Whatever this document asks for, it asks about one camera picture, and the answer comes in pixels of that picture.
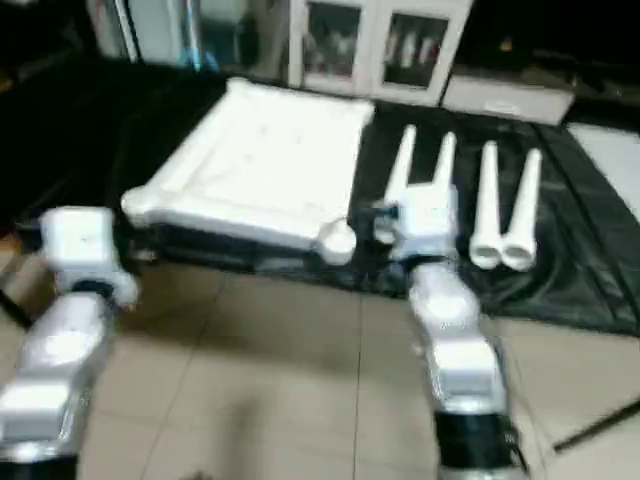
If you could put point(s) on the white plastic table top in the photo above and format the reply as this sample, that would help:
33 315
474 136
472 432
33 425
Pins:
250 160

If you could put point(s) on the white plastic table leg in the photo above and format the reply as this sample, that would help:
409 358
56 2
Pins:
444 160
487 210
403 160
523 210

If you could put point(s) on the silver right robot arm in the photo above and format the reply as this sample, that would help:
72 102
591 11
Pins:
460 360

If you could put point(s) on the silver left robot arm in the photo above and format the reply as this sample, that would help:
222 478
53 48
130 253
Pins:
60 360

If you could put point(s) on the white glass door cabinet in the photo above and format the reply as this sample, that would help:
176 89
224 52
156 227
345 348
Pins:
380 45

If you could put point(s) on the white drawer unit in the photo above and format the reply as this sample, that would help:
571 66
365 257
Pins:
505 98

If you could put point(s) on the black work mat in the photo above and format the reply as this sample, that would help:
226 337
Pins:
580 250

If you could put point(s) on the black metal bench leg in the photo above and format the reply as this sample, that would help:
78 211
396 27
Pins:
600 425

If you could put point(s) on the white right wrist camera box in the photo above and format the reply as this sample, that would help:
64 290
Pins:
425 220

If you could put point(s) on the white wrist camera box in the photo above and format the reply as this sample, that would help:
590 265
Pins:
85 245
425 220

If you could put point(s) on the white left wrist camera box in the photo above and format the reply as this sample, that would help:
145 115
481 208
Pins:
85 245

